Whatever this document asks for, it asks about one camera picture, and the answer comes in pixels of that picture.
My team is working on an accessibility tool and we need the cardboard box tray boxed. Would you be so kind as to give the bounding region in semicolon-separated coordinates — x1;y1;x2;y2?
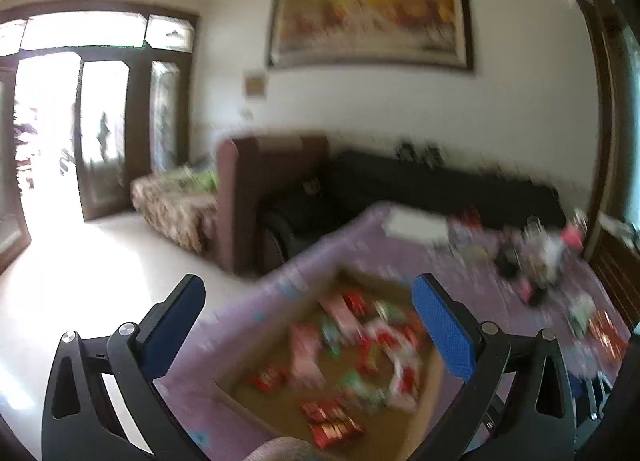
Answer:
216;271;444;460

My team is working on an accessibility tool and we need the dark red gold-script snack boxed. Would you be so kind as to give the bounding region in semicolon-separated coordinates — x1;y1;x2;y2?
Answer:
299;398;364;450

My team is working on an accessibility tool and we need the pink long snack packet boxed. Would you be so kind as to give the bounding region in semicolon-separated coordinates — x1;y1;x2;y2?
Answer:
288;323;326;389

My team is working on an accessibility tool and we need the red cartoon-face snack packet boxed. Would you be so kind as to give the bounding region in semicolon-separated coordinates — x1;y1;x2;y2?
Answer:
250;366;288;393

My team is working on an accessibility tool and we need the long red foil wrapper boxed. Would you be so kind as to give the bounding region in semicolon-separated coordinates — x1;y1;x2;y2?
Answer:
588;309;627;363

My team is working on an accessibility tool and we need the purple floral tablecloth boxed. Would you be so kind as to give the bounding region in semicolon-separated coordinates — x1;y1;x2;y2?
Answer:
154;200;637;461

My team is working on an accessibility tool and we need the white paper sheet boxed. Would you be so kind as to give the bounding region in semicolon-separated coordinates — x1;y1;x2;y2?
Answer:
383;207;449;245

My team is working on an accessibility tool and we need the patterned blanket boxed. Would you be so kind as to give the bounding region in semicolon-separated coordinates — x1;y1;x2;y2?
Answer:
130;166;218;255

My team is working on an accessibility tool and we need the black sofa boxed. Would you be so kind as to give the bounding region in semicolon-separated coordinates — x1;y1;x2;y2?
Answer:
255;150;566;273

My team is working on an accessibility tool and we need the brown armchair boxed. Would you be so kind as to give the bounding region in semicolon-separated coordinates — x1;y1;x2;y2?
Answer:
203;134;329;275

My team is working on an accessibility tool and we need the wooden glass door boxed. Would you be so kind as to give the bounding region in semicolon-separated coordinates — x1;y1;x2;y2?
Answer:
1;0;198;265

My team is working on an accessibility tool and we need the framed wall painting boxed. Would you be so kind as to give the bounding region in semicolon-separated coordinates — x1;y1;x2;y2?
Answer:
266;0;475;72

